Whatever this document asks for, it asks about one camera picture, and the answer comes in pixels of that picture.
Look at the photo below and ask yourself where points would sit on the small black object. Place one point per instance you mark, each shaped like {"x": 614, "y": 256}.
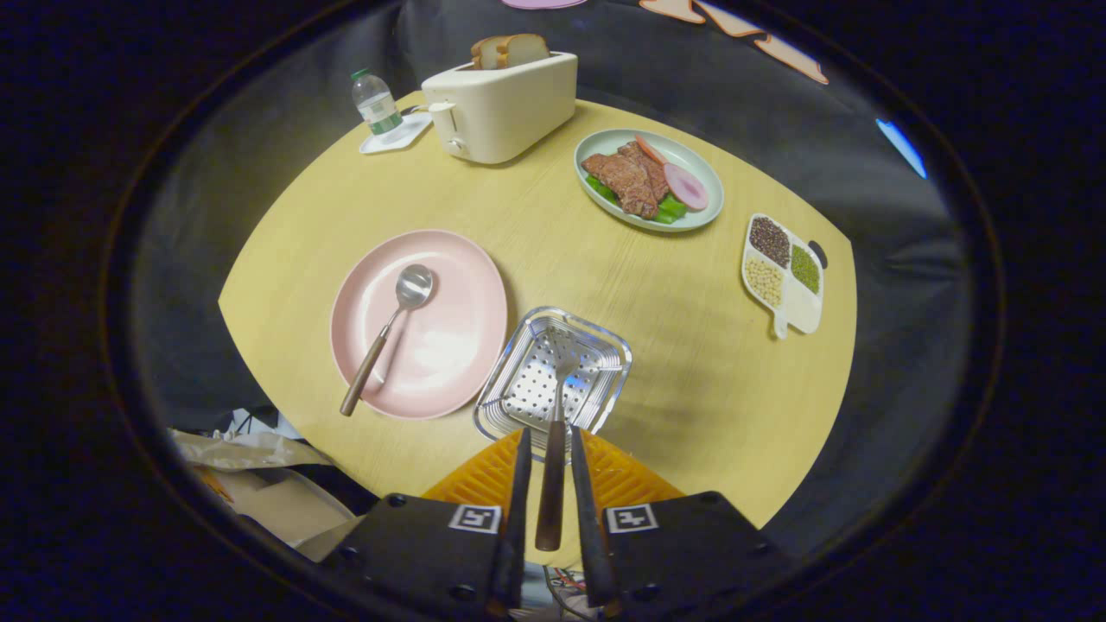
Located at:
{"x": 819, "y": 255}

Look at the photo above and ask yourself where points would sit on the pink ham slice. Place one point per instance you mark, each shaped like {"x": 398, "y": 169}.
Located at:
{"x": 685, "y": 186}

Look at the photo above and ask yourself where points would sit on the orange carrot slice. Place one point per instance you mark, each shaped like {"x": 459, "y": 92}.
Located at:
{"x": 650, "y": 149}

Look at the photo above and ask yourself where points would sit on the white divided tray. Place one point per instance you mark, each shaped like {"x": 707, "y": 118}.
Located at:
{"x": 804, "y": 311}

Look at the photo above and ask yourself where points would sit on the pale green plate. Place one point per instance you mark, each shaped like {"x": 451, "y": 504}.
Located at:
{"x": 605, "y": 138}

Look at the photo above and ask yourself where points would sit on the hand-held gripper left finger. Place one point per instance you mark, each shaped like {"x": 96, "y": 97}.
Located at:
{"x": 518, "y": 518}

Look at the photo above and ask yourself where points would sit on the pile of dark beans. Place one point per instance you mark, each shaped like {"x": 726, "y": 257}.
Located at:
{"x": 769, "y": 240}

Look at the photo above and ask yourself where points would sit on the clear plastic water bottle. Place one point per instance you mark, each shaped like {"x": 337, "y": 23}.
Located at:
{"x": 377, "y": 104}

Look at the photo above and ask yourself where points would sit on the pink plate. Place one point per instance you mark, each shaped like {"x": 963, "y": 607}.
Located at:
{"x": 449, "y": 345}

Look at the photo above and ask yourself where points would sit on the pile of green beans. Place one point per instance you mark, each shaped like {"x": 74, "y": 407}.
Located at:
{"x": 805, "y": 268}

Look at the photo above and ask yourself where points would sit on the pile of yellow beans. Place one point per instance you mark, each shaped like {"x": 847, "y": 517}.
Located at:
{"x": 764, "y": 282}

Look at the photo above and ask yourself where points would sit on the brown meat slices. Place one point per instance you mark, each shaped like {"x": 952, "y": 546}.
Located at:
{"x": 626, "y": 177}

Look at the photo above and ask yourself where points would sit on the green vegetable pieces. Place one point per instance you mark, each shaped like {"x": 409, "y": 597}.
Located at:
{"x": 670, "y": 211}

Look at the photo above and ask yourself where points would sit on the white toaster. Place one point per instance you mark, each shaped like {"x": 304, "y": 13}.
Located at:
{"x": 510, "y": 112}

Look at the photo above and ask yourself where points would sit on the white square coaster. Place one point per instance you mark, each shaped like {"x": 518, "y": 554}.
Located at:
{"x": 406, "y": 136}

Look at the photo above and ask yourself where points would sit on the brown cardboard box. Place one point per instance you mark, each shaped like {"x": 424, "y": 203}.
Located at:
{"x": 268, "y": 505}

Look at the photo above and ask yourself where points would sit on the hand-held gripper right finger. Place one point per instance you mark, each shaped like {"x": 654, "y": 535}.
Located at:
{"x": 587, "y": 536}

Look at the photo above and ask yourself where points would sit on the toast slice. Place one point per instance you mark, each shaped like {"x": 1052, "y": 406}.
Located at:
{"x": 525, "y": 48}
{"x": 486, "y": 52}

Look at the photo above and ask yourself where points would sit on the crumpled beige bag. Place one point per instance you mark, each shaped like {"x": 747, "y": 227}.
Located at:
{"x": 246, "y": 449}

